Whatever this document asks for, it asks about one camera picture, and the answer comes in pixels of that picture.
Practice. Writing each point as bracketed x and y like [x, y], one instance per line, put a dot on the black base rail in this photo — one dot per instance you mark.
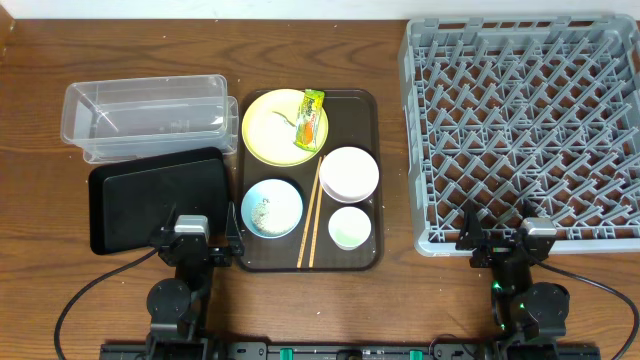
[262, 351]

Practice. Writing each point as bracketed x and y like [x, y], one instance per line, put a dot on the dark brown serving tray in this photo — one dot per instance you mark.
[353, 121]

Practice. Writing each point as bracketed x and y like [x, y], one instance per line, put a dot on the grey dishwasher rack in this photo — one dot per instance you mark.
[502, 112]

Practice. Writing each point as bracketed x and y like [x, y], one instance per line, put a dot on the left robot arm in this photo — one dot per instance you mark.
[178, 305]

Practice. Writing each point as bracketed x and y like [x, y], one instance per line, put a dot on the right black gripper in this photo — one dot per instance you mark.
[498, 252]

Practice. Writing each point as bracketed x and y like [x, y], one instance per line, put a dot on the light blue bowl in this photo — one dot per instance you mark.
[273, 189]

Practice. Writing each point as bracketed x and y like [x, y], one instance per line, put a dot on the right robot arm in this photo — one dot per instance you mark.
[531, 314]

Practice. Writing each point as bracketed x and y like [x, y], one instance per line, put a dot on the yellow plate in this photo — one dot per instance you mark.
[269, 127]

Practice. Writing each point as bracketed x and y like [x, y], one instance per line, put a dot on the wooden chopstick left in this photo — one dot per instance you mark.
[308, 215]

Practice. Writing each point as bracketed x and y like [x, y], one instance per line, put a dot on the clear plastic bin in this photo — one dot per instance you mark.
[165, 150]
[87, 102]

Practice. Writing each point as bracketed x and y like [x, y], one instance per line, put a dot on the green snack wrapper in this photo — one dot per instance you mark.
[308, 119]

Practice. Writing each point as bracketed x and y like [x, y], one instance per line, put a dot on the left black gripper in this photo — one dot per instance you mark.
[233, 249]

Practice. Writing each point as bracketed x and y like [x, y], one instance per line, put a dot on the pink white bowl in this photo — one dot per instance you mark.
[349, 174]

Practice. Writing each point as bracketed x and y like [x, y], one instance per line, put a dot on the wooden chopstick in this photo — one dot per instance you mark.
[308, 215]
[317, 210]

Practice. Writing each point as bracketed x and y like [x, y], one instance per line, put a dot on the rice waste pile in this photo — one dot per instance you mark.
[271, 217]

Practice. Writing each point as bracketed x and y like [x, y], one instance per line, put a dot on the small pale green cup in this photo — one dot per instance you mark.
[349, 228]

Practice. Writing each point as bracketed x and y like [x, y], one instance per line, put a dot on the wooden chopstick right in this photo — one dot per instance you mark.
[317, 210]

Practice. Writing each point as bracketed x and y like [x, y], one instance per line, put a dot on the black waste tray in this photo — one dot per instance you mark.
[130, 201]

